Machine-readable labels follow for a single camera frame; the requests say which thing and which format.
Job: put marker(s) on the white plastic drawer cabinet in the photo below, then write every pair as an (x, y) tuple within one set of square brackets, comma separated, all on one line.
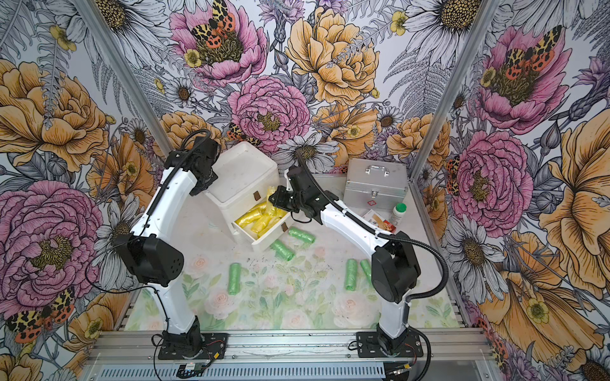
[(244, 175)]

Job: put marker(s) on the red white small box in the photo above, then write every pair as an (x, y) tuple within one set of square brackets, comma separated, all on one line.
[(378, 221)]

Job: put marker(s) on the floral table mat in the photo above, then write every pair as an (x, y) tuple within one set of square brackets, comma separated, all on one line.
[(307, 293)]

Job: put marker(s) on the green bag roll back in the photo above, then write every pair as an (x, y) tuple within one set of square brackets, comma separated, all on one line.
[(301, 235)]

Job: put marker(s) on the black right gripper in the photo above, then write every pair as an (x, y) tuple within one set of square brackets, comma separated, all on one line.
[(279, 194)]

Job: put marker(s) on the white bottle green cap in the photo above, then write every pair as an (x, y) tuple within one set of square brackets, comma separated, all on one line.
[(398, 212)]

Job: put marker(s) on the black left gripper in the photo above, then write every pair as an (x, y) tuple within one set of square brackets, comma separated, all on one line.
[(195, 190)]

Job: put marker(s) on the green bag roll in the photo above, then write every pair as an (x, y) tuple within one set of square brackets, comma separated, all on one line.
[(234, 278), (282, 251), (367, 269), (350, 282), (301, 235)]

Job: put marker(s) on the aluminium front rail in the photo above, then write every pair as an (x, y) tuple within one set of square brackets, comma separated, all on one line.
[(447, 354)]

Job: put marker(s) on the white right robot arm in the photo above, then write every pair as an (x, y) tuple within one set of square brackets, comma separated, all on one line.
[(394, 264)]

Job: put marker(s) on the silver aluminium case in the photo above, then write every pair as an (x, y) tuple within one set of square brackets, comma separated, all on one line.
[(375, 184)]

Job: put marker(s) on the white drawer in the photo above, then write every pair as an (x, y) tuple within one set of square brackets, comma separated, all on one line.
[(260, 244)]

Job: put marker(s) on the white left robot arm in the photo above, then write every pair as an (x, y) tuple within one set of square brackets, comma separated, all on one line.
[(148, 255)]

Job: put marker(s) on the yellow bag roll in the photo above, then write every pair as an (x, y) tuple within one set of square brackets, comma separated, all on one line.
[(270, 209), (250, 217), (261, 223), (273, 225)]

